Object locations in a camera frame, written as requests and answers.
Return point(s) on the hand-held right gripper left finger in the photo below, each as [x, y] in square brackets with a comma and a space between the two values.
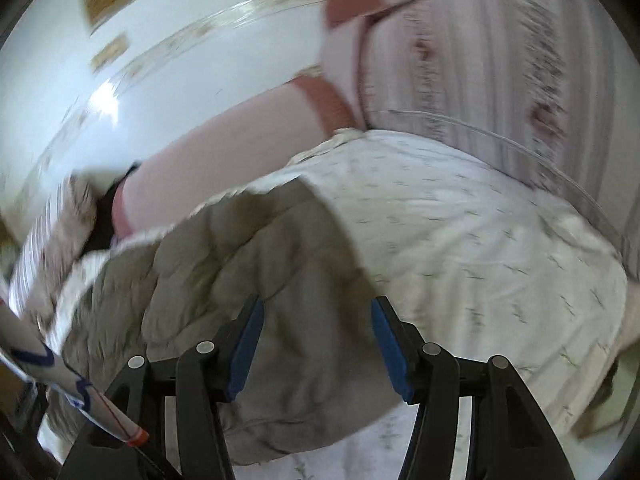
[245, 350]

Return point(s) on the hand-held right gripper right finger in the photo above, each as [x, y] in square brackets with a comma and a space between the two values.
[390, 350]

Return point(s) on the olive grey hooded puffer jacket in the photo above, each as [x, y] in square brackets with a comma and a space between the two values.
[250, 260]

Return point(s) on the striped beige pillow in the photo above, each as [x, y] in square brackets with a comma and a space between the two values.
[50, 240]

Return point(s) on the white floral quilt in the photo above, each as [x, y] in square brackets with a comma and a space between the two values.
[475, 235]

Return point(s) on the black cloth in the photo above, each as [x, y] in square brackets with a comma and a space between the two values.
[105, 215]

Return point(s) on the pink headboard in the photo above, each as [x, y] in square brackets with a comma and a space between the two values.
[225, 145]

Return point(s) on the small yellow wall picture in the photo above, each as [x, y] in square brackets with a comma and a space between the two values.
[110, 52]

